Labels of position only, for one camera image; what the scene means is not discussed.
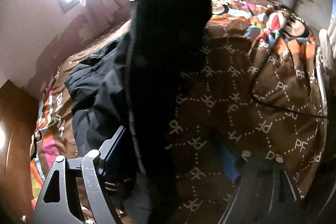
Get brown patterned bed quilt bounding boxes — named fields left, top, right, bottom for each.
left=34, top=0, right=327, bottom=223

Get black padded jacket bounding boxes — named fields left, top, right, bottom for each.
left=65, top=0, right=211, bottom=223

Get pink curtain left panel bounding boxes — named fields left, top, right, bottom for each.
left=84, top=0, right=131, bottom=36

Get wooden headboard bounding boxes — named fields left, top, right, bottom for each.
left=1, top=80, right=38, bottom=223

